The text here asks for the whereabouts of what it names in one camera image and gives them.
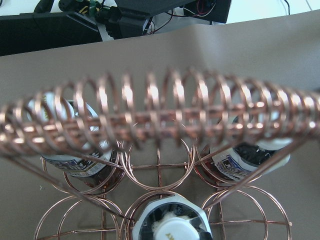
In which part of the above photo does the tea bottle white cap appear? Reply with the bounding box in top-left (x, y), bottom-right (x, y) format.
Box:
top-left (132, 194), bottom-right (213, 240)

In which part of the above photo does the tea bottle in rack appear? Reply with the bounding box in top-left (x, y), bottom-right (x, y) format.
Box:
top-left (194, 114), bottom-right (293, 185)
top-left (26, 91), bottom-right (126, 189)

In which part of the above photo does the black equipment case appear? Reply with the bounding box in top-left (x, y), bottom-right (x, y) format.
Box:
top-left (0, 0), bottom-right (232, 56)

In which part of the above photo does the copper wire bottle rack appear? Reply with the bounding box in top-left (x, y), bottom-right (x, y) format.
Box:
top-left (0, 68), bottom-right (320, 240)

